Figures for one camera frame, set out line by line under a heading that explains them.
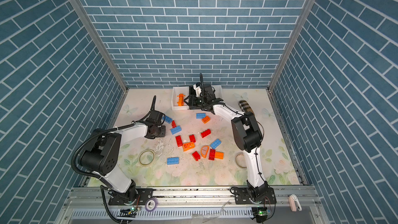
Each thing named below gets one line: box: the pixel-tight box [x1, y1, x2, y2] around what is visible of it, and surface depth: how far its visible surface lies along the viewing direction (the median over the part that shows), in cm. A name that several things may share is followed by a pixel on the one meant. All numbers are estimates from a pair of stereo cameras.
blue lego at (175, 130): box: [169, 125, 182, 135], surface depth 98 cm
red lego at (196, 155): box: [191, 150, 201, 162], surface depth 88 cm
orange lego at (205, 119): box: [201, 115, 211, 124], surface depth 104 cm
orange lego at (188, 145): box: [182, 142, 196, 152], surface depth 91 cm
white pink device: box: [288, 193, 303, 213], surface depth 72 cm
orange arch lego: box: [200, 145, 210, 159], surface depth 88 cm
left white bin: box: [171, 86, 190, 111], surface depth 108 cm
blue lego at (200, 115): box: [195, 113, 207, 119], surface depth 106 cm
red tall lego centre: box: [175, 135, 183, 148], surface depth 93 cm
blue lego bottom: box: [166, 157, 180, 165], surface depth 86 cm
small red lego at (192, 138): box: [189, 134, 196, 143], surface depth 93 cm
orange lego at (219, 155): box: [214, 151, 225, 160], surface depth 87 cm
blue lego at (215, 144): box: [210, 138, 222, 150], surface depth 93 cm
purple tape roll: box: [145, 198, 159, 213], surface depth 72 cm
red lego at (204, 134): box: [200, 129, 211, 139], surface depth 98 cm
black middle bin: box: [188, 85, 203, 110], surface depth 88 cm
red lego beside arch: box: [208, 148, 217, 161], surface depth 88 cm
